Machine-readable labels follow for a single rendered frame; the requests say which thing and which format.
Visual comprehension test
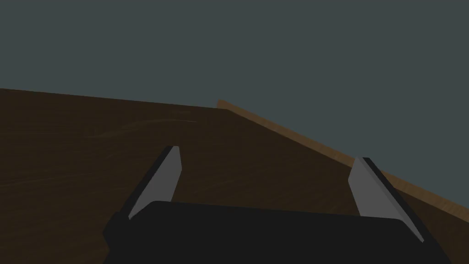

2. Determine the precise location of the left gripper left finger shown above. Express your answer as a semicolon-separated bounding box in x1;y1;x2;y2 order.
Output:
119;145;183;220

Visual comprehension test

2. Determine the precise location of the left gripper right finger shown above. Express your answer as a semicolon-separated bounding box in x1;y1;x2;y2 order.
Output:
348;157;433;243

